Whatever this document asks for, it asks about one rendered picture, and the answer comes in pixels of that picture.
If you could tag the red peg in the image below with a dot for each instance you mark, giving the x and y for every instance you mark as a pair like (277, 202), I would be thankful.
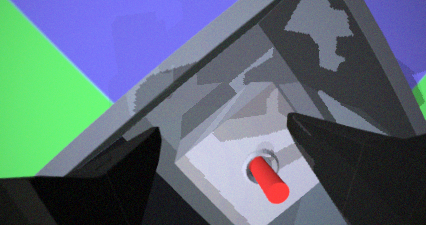
(272, 185)

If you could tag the white plate with hole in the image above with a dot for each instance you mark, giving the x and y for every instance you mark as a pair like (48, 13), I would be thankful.
(216, 155)

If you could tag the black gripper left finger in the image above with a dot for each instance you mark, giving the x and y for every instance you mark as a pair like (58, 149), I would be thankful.
(111, 190)

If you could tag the grey open box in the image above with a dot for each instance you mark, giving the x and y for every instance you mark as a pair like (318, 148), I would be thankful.
(328, 58)

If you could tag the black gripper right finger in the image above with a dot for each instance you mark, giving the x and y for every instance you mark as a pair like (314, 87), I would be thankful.
(373, 179)

